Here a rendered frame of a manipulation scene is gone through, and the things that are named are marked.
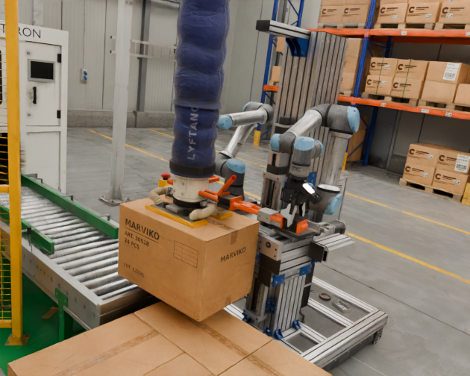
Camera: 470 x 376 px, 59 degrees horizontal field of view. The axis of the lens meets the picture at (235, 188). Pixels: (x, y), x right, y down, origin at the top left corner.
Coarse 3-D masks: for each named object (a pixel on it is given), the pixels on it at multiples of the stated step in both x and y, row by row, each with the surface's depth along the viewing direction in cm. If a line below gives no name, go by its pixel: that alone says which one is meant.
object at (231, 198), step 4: (224, 192) 194; (228, 192) 196; (220, 196) 189; (224, 196) 193; (228, 196) 194; (232, 196) 194; (236, 196) 195; (240, 196) 192; (220, 200) 190; (224, 200) 188; (228, 200) 187; (232, 200) 187; (236, 200) 190; (240, 200) 192; (220, 204) 190; (224, 204) 189; (228, 204) 188; (232, 204) 188; (224, 208) 189; (228, 208) 188; (232, 208) 189; (236, 208) 191
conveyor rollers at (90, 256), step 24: (0, 192) 358; (24, 192) 365; (24, 216) 315; (48, 216) 320; (72, 216) 326; (72, 240) 289; (96, 240) 293; (72, 264) 252; (96, 264) 255; (96, 288) 228; (120, 288) 238
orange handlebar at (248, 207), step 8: (216, 176) 230; (200, 192) 199; (216, 192) 200; (216, 200) 194; (240, 208) 185; (248, 208) 183; (256, 208) 185; (272, 216) 176; (280, 216) 178; (304, 224) 170
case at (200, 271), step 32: (128, 224) 210; (160, 224) 195; (224, 224) 199; (256, 224) 206; (128, 256) 214; (160, 256) 198; (192, 256) 184; (224, 256) 191; (160, 288) 202; (192, 288) 187; (224, 288) 198
